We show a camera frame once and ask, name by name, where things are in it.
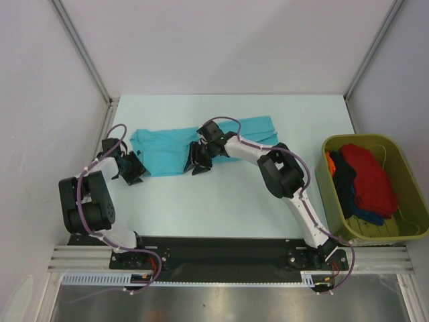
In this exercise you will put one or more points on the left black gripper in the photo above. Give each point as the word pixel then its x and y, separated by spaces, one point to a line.
pixel 138 170

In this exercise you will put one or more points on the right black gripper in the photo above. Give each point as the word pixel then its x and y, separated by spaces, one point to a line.
pixel 198 157

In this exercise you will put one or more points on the turquoise t shirt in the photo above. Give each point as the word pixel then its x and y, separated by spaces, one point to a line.
pixel 165 152

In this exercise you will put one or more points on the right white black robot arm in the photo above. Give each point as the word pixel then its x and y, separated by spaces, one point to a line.
pixel 285 175

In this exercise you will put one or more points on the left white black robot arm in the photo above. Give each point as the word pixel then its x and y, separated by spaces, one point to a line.
pixel 87 206

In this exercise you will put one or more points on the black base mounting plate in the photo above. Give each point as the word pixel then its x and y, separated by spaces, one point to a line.
pixel 202 259

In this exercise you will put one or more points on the orange t shirt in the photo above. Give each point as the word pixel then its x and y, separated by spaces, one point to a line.
pixel 331 164

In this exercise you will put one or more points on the black t shirt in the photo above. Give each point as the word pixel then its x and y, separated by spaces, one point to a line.
pixel 343 178

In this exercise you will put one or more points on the blue t shirt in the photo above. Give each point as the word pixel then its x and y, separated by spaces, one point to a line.
pixel 367 216

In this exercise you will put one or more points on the olive green plastic bin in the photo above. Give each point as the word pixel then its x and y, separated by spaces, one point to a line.
pixel 409 222

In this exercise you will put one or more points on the white slotted cable duct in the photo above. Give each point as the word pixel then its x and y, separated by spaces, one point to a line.
pixel 137 280

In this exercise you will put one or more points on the left aluminium frame post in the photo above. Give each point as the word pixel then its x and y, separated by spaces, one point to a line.
pixel 77 43

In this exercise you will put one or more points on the aluminium frame post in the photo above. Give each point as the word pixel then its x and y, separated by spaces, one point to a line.
pixel 380 35
pixel 77 43

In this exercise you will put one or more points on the aluminium front rail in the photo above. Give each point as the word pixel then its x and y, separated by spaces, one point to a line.
pixel 369 260

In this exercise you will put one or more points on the right aluminium frame post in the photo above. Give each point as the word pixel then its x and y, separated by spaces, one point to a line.
pixel 380 35

